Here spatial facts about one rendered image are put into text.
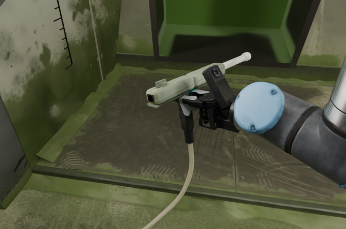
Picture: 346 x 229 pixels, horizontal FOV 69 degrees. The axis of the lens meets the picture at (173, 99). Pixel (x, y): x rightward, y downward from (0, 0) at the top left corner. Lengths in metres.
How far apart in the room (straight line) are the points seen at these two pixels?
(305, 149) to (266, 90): 0.11
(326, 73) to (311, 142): 1.71
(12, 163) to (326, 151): 1.10
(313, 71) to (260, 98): 1.64
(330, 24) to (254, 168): 1.30
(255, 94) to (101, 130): 1.09
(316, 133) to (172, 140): 0.97
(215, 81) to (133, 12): 1.56
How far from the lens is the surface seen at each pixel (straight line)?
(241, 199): 1.11
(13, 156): 1.22
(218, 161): 1.22
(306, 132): 0.42
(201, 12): 1.38
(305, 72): 2.06
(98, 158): 1.26
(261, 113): 0.43
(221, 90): 0.64
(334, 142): 0.39
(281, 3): 1.40
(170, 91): 0.68
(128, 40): 2.06
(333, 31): 2.16
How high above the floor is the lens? 0.90
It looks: 32 degrees down
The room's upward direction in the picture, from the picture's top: straight up
